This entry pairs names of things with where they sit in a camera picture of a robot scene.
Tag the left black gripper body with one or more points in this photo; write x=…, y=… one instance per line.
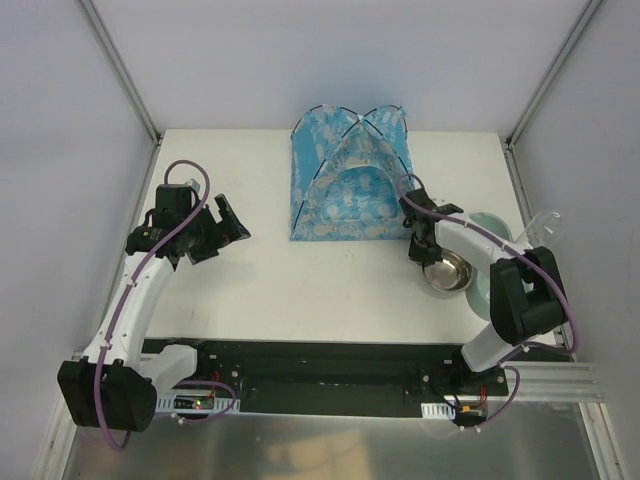
x=215, y=234

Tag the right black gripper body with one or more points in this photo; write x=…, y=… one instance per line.
x=417, y=230

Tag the blue snowman tent mat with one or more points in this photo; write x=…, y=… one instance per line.
x=362, y=193

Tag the blue snowman pet tent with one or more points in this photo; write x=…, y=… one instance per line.
x=350, y=185

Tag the thin black tent pole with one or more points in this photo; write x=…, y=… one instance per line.
x=350, y=130

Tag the clear plastic water bottle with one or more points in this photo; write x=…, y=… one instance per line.
x=544, y=230

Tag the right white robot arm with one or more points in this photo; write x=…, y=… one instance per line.
x=526, y=295

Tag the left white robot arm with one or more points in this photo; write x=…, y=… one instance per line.
x=109, y=385

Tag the green double pet bowl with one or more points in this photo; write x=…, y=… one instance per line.
x=478, y=294

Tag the stainless steel bowl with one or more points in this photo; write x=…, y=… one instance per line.
x=450, y=274

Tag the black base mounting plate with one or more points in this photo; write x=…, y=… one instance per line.
x=341, y=379

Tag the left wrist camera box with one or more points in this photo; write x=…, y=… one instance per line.
x=194, y=185

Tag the aluminium front rail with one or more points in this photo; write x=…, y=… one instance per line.
x=546, y=376

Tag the left aluminium frame post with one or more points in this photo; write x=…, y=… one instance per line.
x=118, y=67

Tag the aluminium frame post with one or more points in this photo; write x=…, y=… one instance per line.
x=118, y=67
x=578, y=30

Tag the right aluminium frame post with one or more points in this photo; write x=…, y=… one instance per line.
x=578, y=30

